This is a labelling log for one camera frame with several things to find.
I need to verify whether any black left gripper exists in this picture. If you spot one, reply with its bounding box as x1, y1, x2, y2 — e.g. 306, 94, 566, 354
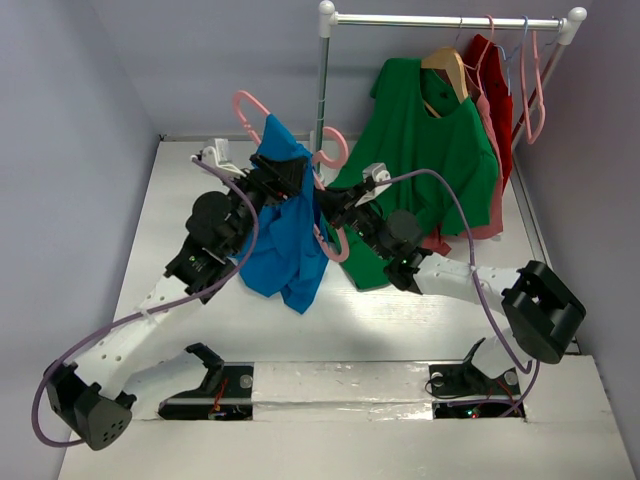
218, 154, 305, 255

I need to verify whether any blue t-shirt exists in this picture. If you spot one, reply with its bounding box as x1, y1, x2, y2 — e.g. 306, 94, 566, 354
240, 114, 328, 314

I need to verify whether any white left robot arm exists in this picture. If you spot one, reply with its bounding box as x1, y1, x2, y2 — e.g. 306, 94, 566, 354
38, 154, 310, 451

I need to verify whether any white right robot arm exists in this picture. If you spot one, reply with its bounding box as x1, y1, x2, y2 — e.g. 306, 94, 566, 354
315, 182, 586, 392

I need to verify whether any pink t-shirt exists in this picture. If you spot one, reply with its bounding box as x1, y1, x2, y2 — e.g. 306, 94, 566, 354
422, 94, 503, 256

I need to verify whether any green t-shirt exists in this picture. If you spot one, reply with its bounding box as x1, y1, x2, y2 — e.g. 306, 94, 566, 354
327, 57, 501, 291

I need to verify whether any pink hanger on rack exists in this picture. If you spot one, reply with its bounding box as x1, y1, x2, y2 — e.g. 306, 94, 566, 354
518, 29, 547, 145

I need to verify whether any wooden hanger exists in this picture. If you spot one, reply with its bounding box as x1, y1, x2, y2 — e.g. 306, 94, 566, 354
421, 47, 469, 103

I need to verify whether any red t-shirt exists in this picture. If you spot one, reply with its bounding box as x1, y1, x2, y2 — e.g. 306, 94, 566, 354
464, 34, 513, 187

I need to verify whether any white clothes rack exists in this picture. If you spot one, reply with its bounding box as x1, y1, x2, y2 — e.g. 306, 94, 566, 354
304, 0, 589, 184

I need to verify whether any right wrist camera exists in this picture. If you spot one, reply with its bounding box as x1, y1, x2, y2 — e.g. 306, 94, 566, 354
357, 162, 391, 206

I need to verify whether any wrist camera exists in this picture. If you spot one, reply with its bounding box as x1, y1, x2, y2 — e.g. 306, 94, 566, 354
357, 162, 391, 206
190, 137, 246, 178

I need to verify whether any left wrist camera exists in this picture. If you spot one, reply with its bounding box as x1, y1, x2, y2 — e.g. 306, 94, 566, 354
190, 137, 246, 178

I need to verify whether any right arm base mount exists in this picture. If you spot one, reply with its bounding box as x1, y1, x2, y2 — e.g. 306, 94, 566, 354
424, 338, 521, 420

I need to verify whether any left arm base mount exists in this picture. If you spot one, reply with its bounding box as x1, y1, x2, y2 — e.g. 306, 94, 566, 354
158, 343, 254, 421

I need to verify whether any blue wire hanger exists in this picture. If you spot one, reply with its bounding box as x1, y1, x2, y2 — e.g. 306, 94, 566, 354
502, 15, 529, 96

